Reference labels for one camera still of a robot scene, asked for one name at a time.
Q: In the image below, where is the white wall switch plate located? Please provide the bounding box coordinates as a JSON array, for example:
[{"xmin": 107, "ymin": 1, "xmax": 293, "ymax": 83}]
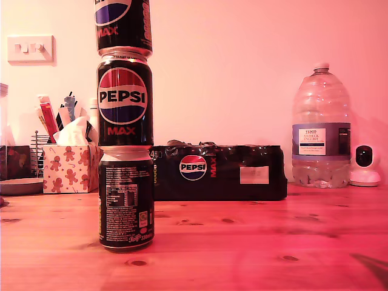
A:
[{"xmin": 7, "ymin": 35, "xmax": 57, "ymax": 66}]

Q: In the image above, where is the dark printed box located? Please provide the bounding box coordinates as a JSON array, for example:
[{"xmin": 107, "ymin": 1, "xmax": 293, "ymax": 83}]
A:
[{"xmin": 0, "ymin": 145, "xmax": 32, "ymax": 179}]

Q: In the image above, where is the large clear water bottle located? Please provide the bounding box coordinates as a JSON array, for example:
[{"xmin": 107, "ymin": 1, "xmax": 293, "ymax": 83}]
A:
[{"xmin": 292, "ymin": 62, "xmax": 352, "ymax": 189}]

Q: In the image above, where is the black Pepsi Max multipack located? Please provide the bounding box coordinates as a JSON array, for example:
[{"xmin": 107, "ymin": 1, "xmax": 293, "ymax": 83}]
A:
[{"xmin": 152, "ymin": 139, "xmax": 289, "ymax": 201}]

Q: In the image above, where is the grey plate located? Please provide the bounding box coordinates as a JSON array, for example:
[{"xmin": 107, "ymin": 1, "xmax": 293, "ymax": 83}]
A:
[{"xmin": 0, "ymin": 178, "xmax": 44, "ymax": 196}]

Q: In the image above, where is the pale blue packet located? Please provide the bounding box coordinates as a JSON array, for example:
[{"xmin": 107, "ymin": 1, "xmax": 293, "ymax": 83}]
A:
[{"xmin": 62, "ymin": 90, "xmax": 78, "ymax": 122}]

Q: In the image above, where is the small white round camera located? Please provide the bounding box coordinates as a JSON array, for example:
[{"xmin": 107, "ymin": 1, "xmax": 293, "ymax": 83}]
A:
[{"xmin": 349, "ymin": 144, "xmax": 382, "ymax": 188}]

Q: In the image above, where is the gingerbread print tissue box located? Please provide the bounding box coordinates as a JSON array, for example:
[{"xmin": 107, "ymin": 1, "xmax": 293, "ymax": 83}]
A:
[{"xmin": 42, "ymin": 144, "xmax": 103, "ymax": 194}]

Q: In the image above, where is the black white striped sachet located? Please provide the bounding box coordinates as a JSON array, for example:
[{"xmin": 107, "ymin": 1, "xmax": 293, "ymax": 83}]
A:
[
  {"xmin": 56, "ymin": 104, "xmax": 73, "ymax": 132},
  {"xmin": 86, "ymin": 120, "xmax": 99, "ymax": 143}
]

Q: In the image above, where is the wire basket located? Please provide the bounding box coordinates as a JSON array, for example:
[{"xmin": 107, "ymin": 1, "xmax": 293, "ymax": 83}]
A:
[{"xmin": 30, "ymin": 130, "xmax": 58, "ymax": 178}]

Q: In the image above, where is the black Pepsi Max can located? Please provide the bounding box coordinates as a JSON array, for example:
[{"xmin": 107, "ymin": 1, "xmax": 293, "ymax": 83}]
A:
[
  {"xmin": 96, "ymin": 50, "xmax": 155, "ymax": 148},
  {"xmin": 93, "ymin": 0, "xmax": 153, "ymax": 58},
  {"xmin": 98, "ymin": 145, "xmax": 155, "ymax": 252}
]

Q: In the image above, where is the white bottle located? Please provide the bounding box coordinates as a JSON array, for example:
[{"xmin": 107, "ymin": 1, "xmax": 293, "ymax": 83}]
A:
[{"xmin": 89, "ymin": 97, "xmax": 99, "ymax": 128}]

